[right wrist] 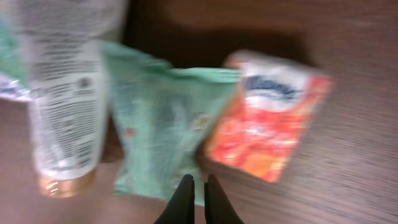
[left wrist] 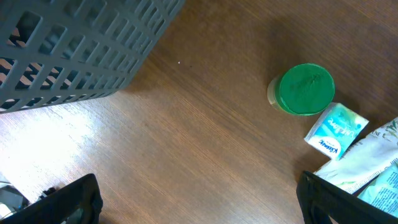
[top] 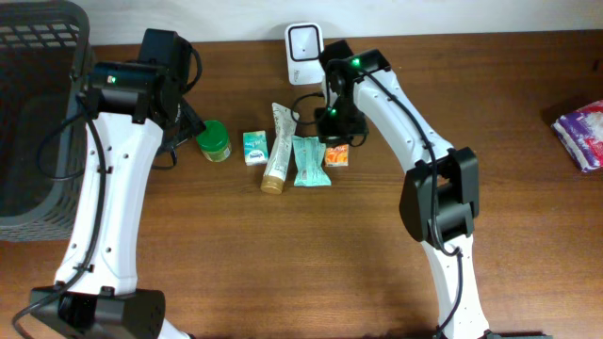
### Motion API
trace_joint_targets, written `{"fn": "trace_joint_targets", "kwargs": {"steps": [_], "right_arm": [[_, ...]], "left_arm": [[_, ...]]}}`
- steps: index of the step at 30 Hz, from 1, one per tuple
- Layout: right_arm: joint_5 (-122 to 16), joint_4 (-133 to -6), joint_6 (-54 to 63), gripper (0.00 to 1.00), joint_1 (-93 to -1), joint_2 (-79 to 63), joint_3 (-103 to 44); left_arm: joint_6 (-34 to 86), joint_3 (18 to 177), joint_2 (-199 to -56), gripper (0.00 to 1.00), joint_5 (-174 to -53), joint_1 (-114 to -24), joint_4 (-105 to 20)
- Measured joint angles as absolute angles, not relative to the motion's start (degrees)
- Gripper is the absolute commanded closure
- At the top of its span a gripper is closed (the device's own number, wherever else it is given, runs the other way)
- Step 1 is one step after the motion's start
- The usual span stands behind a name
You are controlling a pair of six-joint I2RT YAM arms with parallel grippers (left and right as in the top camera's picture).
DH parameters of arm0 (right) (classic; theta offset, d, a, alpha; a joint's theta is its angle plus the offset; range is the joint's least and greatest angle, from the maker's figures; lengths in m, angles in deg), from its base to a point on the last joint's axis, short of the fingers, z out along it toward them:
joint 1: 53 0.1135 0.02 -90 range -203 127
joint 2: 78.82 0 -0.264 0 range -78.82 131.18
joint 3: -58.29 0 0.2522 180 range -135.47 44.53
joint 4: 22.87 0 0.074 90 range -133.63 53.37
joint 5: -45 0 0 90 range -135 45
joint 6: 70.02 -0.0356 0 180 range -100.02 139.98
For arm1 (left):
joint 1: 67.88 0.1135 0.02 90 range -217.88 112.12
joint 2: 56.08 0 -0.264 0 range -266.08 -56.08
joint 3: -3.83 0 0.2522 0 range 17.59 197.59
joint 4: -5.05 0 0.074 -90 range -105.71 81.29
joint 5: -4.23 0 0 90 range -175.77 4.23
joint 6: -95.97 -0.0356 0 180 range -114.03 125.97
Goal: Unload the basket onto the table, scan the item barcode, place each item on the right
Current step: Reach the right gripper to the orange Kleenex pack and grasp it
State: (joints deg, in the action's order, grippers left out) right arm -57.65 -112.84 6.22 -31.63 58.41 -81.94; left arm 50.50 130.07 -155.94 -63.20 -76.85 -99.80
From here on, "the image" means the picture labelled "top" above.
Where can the small teal tissue pack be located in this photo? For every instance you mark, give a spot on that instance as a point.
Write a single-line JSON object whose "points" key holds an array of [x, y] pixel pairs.
{"points": [[255, 148]]}

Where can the red purple pad package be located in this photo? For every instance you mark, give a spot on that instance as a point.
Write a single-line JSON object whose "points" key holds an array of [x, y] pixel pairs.
{"points": [[580, 132]]}

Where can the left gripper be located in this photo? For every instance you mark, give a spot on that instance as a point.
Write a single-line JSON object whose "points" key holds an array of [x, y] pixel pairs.
{"points": [[188, 124]]}

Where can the teal snack packet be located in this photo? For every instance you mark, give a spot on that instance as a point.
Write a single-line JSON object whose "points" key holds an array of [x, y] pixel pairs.
{"points": [[309, 154]]}

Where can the white barcode scanner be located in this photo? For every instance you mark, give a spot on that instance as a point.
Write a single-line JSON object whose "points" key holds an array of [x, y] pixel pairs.
{"points": [[304, 45]]}

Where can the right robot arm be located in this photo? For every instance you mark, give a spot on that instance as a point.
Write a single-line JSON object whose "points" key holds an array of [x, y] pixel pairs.
{"points": [[440, 198]]}

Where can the dark grey plastic basket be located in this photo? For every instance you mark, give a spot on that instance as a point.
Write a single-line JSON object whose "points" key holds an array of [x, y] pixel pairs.
{"points": [[45, 57]]}

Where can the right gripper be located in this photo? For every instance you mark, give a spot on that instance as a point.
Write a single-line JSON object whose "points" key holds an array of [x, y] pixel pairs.
{"points": [[330, 137]]}

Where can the small orange tissue pack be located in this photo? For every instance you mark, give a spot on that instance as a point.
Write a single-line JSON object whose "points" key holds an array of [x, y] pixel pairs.
{"points": [[337, 156]]}

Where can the white cream tube gold cap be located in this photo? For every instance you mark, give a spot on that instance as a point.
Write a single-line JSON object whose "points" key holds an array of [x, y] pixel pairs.
{"points": [[277, 167]]}

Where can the green red snack bag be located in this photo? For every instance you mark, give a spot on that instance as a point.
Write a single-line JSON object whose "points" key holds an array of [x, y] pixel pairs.
{"points": [[214, 142]]}

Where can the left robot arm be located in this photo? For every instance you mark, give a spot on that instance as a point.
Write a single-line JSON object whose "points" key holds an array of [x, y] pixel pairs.
{"points": [[133, 111]]}

